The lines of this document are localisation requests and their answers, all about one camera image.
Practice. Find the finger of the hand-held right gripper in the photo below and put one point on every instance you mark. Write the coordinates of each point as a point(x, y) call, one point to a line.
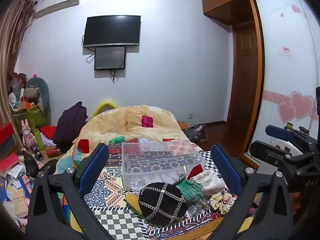
point(278, 133)
point(272, 155)

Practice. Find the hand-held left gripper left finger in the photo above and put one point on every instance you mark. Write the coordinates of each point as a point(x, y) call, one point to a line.
point(93, 166)

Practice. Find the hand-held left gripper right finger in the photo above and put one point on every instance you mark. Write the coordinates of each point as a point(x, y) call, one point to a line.
point(225, 171)

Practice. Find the white fluffy cloth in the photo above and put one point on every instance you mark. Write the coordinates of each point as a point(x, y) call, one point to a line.
point(212, 182)

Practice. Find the red cloth pouch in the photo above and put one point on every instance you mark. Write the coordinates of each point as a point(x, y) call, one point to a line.
point(196, 171)

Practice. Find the floral fabric scrunchie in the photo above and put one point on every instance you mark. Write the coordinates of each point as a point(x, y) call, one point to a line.
point(222, 202)

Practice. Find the green knit glove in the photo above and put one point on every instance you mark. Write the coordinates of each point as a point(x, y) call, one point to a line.
point(192, 191)

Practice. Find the silver sequin cloth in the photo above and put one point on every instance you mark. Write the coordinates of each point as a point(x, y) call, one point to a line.
point(200, 206)

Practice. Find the yellow cloth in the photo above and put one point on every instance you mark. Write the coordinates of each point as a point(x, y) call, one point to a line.
point(131, 201)

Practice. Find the clear plastic storage box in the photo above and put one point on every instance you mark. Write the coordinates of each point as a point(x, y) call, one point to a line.
point(160, 160)

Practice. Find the patterned tile-print bedsheet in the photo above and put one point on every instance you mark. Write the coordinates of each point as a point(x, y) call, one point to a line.
point(110, 187)

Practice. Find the red can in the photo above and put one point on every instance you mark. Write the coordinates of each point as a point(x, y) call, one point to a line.
point(53, 152)

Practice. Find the dark purple clothing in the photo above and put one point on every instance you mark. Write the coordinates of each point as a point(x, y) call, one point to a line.
point(72, 125)

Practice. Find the grey backpack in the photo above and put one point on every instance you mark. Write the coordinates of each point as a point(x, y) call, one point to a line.
point(197, 133)

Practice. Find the yellow patchwork blanket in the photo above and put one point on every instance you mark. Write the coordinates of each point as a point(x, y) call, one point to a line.
point(117, 125)

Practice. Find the white sliding wardrobe door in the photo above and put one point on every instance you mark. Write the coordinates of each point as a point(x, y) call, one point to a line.
point(282, 80)

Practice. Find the red fabric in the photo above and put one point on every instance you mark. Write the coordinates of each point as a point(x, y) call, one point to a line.
point(48, 132)

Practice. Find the wooden door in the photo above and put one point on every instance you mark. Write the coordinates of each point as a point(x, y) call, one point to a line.
point(246, 85)

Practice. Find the green bottle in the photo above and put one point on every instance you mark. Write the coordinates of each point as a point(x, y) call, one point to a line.
point(39, 138)

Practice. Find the black plastic bag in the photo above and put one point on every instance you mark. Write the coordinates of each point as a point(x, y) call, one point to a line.
point(30, 165)

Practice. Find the pink bunny figure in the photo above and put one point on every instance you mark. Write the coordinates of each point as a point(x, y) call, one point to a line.
point(27, 136)

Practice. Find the green cardboard box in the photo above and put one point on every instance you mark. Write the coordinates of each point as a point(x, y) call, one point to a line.
point(32, 117)

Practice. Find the pile of papers and books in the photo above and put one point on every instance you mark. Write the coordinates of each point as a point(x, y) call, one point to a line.
point(15, 192)

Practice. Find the red box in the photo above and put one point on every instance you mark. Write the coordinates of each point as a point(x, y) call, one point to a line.
point(6, 132)

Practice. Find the grey plush toy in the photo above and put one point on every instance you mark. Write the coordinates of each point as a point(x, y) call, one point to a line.
point(37, 90)

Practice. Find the wooden wardrobe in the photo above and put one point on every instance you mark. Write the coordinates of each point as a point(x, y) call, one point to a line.
point(225, 7)

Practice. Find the striped brown curtain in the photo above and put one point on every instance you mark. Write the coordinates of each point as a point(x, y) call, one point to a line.
point(12, 55)

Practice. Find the white air conditioner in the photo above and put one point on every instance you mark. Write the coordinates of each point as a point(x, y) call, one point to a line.
point(55, 6)

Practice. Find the wall socket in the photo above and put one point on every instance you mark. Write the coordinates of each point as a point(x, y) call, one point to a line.
point(190, 115)

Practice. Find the small wall monitor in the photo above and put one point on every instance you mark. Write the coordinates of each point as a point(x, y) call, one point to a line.
point(110, 58)

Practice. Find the large wall television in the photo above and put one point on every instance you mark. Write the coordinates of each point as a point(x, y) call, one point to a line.
point(112, 31)

